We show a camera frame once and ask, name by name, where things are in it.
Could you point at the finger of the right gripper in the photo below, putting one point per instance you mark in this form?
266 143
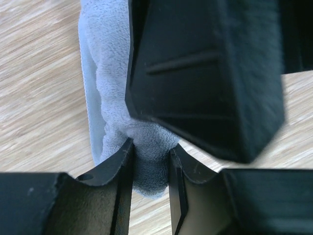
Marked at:
209 71

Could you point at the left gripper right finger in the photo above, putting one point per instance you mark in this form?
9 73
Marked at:
238 201

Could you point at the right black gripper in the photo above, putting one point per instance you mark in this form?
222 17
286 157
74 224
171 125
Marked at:
296 21

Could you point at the grey towel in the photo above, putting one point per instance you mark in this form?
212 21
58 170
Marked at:
104 39

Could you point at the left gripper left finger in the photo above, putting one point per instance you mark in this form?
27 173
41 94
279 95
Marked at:
95 203

